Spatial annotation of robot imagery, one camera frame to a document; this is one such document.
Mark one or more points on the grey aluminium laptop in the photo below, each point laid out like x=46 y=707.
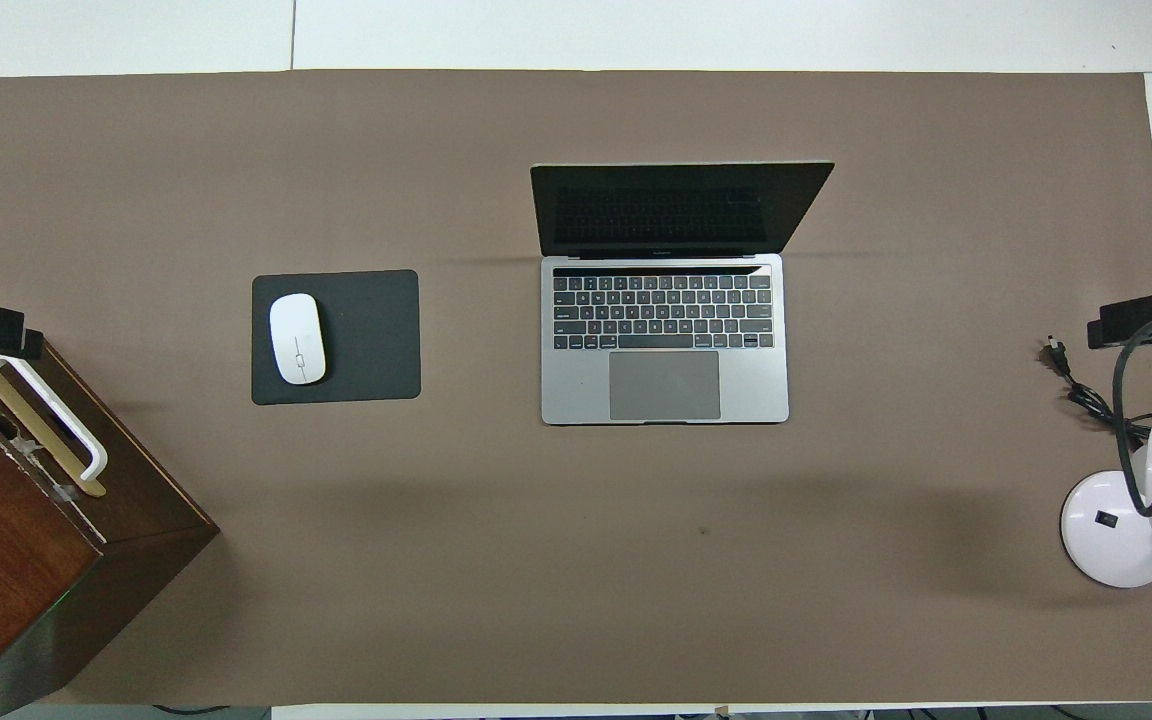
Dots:
x=696 y=385

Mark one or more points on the white desk lamp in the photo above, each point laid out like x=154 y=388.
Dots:
x=1101 y=530

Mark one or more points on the dark brown wooden box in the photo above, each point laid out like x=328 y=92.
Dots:
x=6 y=560

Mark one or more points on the white computer mouse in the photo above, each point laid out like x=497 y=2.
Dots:
x=296 y=340

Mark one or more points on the black mouse pad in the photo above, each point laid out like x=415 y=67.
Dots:
x=376 y=340

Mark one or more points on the brown table mat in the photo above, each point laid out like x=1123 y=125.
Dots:
x=536 y=560

